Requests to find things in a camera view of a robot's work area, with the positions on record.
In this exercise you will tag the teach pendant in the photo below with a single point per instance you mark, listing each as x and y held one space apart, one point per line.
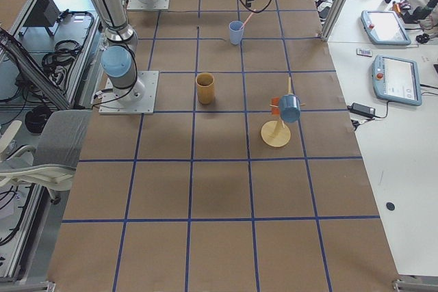
396 79
384 28

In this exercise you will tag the teach pendant far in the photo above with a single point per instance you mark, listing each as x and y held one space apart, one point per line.
384 28

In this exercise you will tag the black power adapter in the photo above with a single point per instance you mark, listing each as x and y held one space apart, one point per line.
362 110

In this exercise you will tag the wooden mug tree stand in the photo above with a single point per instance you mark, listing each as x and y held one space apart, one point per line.
276 133

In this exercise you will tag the bamboo cylinder holder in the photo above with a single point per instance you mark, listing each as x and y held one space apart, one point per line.
205 87

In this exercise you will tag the pink chopstick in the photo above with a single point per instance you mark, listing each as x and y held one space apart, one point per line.
246 21

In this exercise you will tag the light blue plastic cup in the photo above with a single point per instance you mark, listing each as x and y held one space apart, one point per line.
236 31

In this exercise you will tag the orange mug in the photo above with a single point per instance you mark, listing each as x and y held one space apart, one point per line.
274 105

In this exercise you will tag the grey office chair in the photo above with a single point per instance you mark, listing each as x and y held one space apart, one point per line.
53 162

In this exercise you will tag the teach pendant near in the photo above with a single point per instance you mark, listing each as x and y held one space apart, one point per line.
396 79

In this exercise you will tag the dark blue mug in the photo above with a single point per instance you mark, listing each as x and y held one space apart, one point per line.
289 107

